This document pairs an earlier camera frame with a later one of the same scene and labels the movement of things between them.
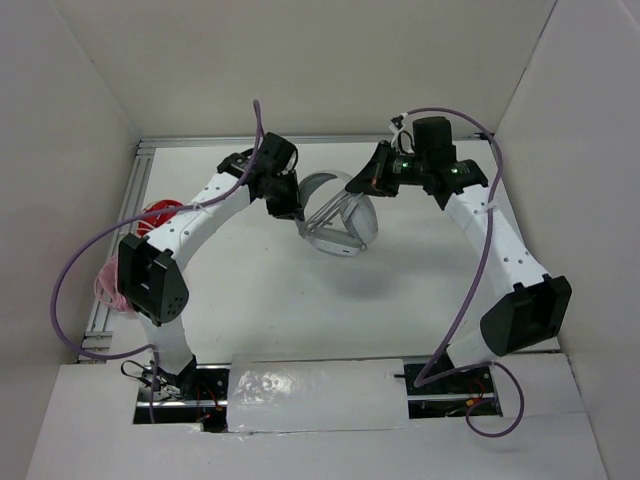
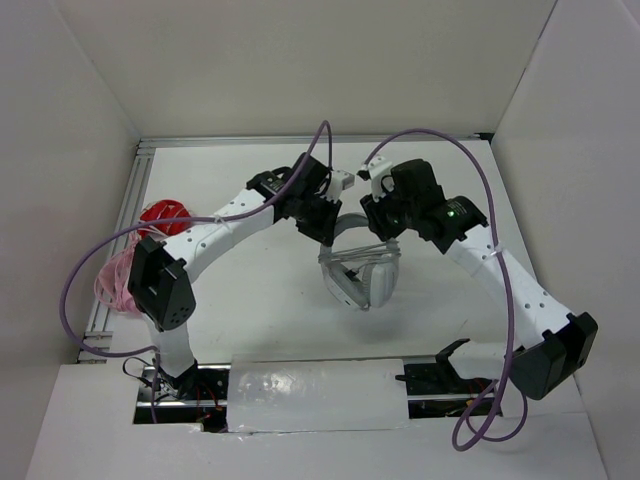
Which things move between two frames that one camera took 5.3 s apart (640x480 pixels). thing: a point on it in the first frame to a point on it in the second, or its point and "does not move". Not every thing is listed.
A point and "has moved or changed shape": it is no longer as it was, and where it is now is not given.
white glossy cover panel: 315,392 does not move
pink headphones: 107,287 does not move
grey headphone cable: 311,224 has moved or changed shape
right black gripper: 373,178 to 376,220
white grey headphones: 333,219 has moved or changed shape
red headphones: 147,223 does not move
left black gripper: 292,209 to 324,232
